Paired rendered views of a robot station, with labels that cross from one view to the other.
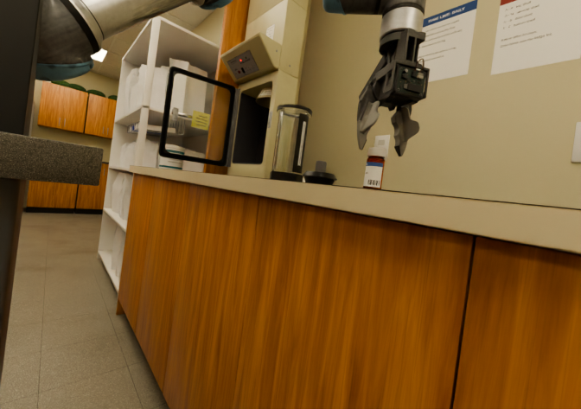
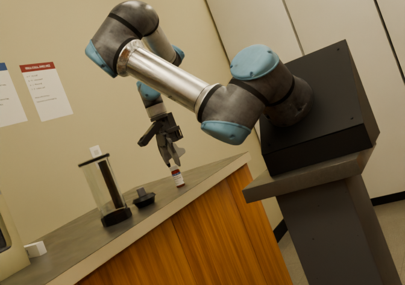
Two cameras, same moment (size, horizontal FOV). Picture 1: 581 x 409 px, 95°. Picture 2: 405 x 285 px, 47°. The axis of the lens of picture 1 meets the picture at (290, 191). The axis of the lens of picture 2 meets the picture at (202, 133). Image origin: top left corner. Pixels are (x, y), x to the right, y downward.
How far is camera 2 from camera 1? 1.89 m
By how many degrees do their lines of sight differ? 108
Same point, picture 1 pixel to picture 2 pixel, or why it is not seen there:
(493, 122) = (58, 154)
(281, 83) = not seen: outside the picture
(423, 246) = (222, 186)
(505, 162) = (76, 179)
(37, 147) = not seen: hidden behind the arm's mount
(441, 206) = (225, 169)
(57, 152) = not seen: hidden behind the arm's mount
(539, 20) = (47, 88)
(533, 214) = (234, 163)
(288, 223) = (191, 215)
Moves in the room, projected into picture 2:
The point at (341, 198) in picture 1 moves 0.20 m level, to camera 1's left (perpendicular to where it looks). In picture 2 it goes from (210, 182) to (228, 184)
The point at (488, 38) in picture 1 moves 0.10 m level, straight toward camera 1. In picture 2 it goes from (26, 94) to (44, 87)
